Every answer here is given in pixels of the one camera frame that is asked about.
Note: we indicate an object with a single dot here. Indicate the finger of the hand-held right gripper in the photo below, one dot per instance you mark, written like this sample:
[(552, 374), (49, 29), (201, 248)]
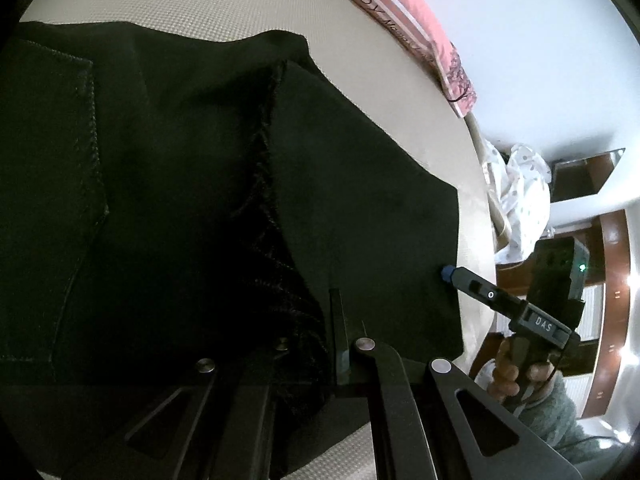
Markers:
[(482, 292)]

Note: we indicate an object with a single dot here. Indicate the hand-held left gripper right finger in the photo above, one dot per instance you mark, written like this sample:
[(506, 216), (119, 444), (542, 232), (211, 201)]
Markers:
[(341, 340)]

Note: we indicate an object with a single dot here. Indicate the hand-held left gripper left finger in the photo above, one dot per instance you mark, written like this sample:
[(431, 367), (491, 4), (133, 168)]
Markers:
[(250, 410)]

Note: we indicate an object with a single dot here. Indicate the black pants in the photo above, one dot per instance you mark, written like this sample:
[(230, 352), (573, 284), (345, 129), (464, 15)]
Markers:
[(175, 185)]

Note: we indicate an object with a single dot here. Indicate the person's right forearm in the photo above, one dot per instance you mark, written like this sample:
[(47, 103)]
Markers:
[(560, 420)]

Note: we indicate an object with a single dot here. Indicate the person's right hand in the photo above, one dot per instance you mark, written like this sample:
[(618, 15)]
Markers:
[(502, 370)]

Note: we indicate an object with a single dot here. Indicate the beige satin blanket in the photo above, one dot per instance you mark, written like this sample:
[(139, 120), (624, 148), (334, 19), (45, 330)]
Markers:
[(501, 222)]

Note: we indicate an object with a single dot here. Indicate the white dotted blanket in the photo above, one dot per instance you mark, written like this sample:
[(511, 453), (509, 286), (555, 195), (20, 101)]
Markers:
[(520, 200)]

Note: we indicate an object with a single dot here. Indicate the pink tree print pillow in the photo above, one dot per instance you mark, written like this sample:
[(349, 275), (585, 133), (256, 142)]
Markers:
[(400, 5)]

